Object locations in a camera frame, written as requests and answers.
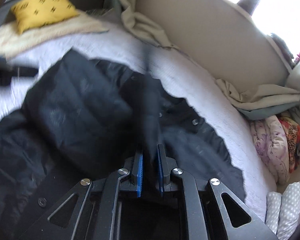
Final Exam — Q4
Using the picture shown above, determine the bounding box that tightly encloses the floral purple folded blanket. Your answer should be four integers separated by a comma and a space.
249, 115, 289, 185

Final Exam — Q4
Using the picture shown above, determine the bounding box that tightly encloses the orange leopard print fabric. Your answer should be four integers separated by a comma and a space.
278, 114, 300, 173

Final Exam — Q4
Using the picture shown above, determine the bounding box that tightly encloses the black patterned jacket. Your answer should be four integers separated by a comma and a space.
0, 50, 246, 239

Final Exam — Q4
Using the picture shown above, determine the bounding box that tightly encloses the grey polka dot pillow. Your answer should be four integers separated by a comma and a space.
266, 181, 300, 239

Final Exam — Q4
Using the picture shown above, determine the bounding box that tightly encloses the cream striped towel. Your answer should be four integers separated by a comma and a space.
0, 11, 109, 59

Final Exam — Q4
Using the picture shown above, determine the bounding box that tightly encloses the beige left curtain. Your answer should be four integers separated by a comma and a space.
104, 0, 178, 49

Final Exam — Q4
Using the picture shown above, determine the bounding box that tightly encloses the white textured bed cover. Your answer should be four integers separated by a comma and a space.
0, 20, 276, 219

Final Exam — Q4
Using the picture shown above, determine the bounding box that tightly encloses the yellow patterned cushion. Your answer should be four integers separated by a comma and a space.
11, 0, 79, 34

